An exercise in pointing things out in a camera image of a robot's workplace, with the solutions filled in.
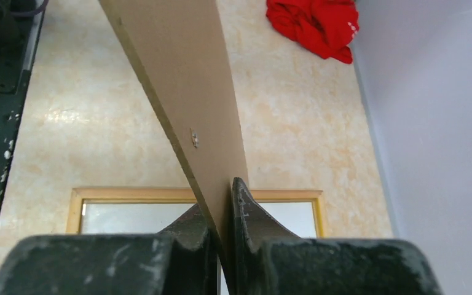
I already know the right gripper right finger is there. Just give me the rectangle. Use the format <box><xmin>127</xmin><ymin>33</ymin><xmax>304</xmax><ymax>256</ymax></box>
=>
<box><xmin>230</xmin><ymin>178</ymin><xmax>442</xmax><ymax>294</ymax></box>

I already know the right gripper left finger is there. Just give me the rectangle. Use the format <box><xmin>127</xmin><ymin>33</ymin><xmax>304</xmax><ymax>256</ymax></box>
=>
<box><xmin>0</xmin><ymin>205</ymin><xmax>218</xmax><ymax>294</ymax></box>

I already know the building photo print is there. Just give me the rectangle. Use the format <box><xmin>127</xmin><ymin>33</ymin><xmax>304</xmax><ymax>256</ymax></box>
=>
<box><xmin>80</xmin><ymin>201</ymin><xmax>318</xmax><ymax>295</ymax></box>

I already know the yellow wooden picture frame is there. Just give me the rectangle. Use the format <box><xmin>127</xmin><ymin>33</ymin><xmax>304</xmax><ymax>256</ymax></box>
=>
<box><xmin>66</xmin><ymin>187</ymin><xmax>329</xmax><ymax>237</ymax></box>

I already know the brown cardboard backing board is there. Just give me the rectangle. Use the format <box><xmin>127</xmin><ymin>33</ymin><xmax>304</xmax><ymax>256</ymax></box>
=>
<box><xmin>100</xmin><ymin>0</ymin><xmax>248</xmax><ymax>294</ymax></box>

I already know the red crumpled cloth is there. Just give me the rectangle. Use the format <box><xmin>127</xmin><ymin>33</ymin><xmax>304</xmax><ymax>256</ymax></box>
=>
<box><xmin>265</xmin><ymin>0</ymin><xmax>360</xmax><ymax>65</ymax></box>

